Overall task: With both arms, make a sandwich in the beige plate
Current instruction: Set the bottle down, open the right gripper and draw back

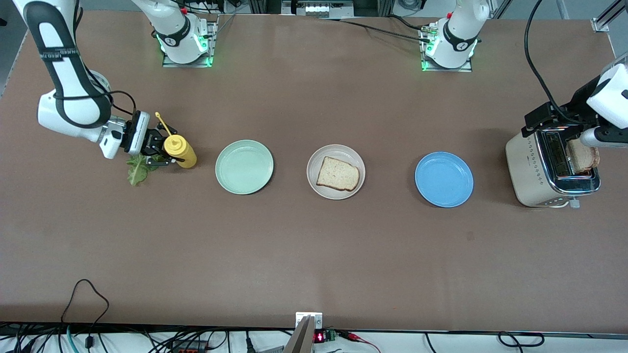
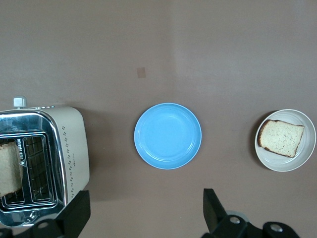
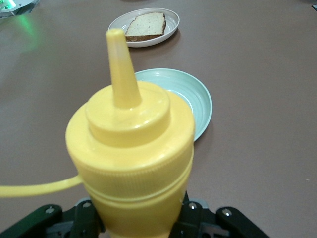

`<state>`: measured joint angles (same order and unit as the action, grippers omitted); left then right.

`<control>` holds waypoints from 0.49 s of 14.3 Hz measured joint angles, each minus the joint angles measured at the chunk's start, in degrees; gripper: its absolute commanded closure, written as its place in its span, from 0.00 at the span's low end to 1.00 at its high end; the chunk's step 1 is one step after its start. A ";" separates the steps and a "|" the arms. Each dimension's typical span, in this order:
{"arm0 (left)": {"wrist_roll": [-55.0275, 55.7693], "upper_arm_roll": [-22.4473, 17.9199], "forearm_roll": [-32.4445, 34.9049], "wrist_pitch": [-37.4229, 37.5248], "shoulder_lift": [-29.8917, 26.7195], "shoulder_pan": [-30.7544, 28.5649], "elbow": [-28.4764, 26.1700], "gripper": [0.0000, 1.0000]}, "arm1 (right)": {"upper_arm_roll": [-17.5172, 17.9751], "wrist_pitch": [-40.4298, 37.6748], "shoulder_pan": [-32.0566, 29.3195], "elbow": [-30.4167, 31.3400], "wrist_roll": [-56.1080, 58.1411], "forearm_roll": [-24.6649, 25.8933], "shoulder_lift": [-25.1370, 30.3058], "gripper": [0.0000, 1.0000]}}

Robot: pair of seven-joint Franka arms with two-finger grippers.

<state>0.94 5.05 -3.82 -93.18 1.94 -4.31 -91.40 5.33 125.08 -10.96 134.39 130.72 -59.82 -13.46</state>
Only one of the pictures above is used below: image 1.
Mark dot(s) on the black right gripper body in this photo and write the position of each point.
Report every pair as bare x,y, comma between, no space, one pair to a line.
151,142

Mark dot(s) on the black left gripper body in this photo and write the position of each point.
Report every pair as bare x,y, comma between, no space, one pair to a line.
577,100

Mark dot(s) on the green lettuce leaf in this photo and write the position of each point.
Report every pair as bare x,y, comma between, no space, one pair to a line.
137,174

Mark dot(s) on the yellow squeeze bottle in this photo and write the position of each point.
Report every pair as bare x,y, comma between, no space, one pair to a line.
184,152

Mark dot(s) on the light bread slice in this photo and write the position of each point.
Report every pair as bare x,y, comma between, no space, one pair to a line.
338,174

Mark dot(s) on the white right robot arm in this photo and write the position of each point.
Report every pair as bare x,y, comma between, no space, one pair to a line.
59,117

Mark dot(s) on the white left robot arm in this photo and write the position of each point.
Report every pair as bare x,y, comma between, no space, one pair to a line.
466,14

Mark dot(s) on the mint green plate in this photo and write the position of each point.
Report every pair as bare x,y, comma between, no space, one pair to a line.
244,166

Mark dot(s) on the blue plate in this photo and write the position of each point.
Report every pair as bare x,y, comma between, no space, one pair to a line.
444,179

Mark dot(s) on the beige plate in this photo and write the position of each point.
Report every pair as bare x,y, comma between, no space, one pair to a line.
343,152

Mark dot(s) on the dark crust bread slice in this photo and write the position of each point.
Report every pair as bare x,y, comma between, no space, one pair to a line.
586,159

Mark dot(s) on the cream chrome toaster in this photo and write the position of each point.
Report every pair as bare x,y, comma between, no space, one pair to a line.
527,166

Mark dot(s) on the control box with white lights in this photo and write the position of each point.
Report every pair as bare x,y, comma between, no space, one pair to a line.
319,9

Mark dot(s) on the red display circuit module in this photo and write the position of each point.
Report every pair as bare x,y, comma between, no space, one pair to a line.
321,337

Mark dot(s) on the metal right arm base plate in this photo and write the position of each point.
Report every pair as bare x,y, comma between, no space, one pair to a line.
186,64

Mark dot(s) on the aluminium frame profile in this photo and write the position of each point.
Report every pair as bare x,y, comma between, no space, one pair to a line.
601,23

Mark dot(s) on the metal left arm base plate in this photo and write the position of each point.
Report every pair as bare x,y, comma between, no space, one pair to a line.
446,69

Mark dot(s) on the white metal bracket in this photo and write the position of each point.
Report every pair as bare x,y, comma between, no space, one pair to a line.
299,317

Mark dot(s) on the grey aluminium camera pole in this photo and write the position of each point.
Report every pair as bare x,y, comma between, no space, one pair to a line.
301,340

